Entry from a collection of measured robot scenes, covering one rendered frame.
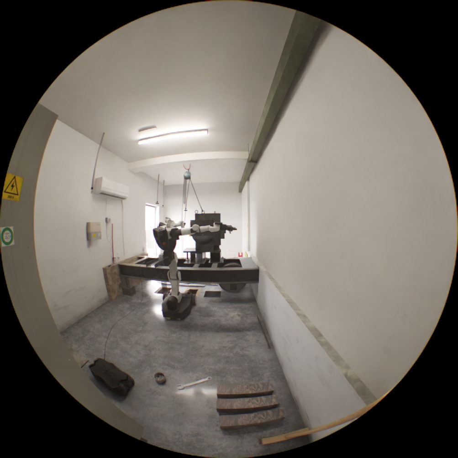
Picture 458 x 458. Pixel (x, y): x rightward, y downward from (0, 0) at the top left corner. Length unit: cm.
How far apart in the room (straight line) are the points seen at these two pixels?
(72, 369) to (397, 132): 137
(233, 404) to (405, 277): 129
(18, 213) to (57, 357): 44
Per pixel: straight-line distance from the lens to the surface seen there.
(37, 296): 59
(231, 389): 146
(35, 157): 60
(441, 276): 59
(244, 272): 258
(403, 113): 69
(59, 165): 265
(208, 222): 272
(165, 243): 203
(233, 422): 134
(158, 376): 172
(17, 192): 56
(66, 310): 275
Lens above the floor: 139
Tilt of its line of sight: 2 degrees down
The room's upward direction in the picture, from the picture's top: 1 degrees counter-clockwise
